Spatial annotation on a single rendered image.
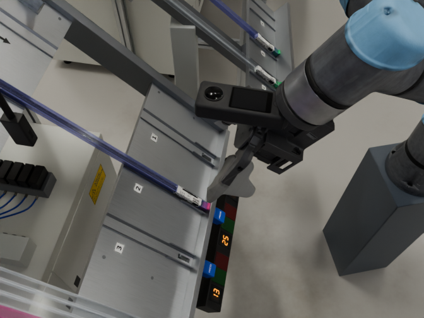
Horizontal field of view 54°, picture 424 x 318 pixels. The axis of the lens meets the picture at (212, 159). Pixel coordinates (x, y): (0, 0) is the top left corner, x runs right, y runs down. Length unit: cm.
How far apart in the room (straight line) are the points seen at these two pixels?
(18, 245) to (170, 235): 33
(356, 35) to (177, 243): 48
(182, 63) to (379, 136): 111
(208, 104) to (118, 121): 140
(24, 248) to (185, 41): 58
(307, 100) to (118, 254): 39
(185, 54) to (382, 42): 69
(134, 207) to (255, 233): 92
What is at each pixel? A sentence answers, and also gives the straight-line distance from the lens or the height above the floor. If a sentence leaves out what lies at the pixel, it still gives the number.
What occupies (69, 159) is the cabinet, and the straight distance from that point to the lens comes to 105.
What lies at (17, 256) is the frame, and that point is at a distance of 92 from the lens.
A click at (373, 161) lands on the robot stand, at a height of 54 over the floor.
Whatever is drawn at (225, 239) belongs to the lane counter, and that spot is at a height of 66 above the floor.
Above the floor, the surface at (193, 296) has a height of 73.
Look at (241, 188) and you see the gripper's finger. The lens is 59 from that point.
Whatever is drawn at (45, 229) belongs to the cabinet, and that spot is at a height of 62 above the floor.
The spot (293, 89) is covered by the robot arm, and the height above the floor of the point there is 110.
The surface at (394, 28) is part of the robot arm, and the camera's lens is 42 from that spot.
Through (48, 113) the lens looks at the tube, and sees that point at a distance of 68.
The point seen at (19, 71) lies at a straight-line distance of 70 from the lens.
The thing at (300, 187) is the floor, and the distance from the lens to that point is 170.
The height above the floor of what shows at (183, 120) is 79.
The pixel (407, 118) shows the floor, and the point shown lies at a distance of 206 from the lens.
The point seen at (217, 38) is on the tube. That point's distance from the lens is 90.
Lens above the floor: 145
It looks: 57 degrees down
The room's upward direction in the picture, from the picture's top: straight up
